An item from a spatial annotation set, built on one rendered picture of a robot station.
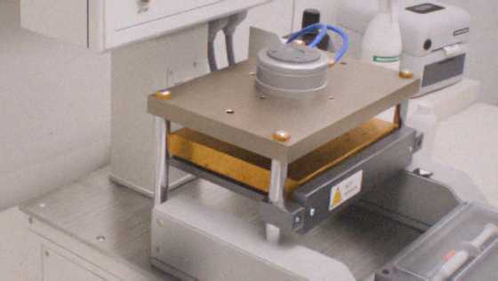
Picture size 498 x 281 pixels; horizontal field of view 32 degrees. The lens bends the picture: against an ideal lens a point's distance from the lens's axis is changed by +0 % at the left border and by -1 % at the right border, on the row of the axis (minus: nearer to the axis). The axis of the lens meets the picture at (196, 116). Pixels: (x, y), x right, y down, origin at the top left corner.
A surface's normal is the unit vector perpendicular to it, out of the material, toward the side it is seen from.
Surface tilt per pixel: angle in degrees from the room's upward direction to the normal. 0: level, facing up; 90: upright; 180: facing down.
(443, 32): 86
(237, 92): 0
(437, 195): 90
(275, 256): 0
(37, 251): 90
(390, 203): 90
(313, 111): 0
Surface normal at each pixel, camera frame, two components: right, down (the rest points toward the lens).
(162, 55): 0.76, 0.28
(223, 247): -0.64, 0.27
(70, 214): 0.04, -0.92
